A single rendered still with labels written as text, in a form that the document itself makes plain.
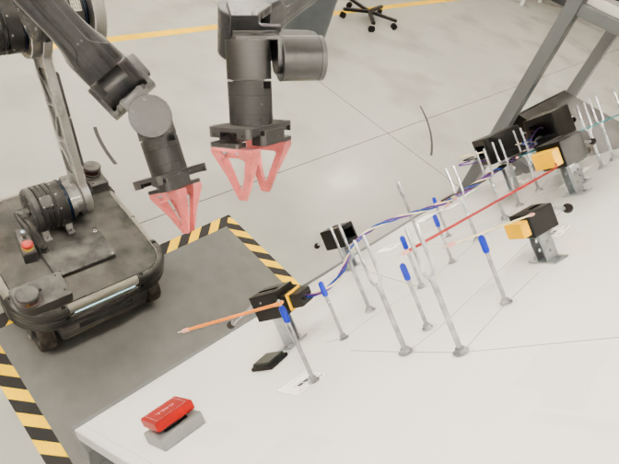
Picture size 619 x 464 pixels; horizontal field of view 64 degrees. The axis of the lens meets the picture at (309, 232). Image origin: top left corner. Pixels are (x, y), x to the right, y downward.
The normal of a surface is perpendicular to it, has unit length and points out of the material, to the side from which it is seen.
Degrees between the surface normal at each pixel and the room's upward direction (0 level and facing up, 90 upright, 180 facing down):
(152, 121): 53
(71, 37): 82
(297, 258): 0
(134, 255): 0
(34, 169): 0
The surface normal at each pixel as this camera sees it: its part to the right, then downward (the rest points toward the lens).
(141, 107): 0.26, 0.15
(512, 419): -0.39, -0.92
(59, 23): 0.61, 0.55
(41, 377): 0.23, -0.70
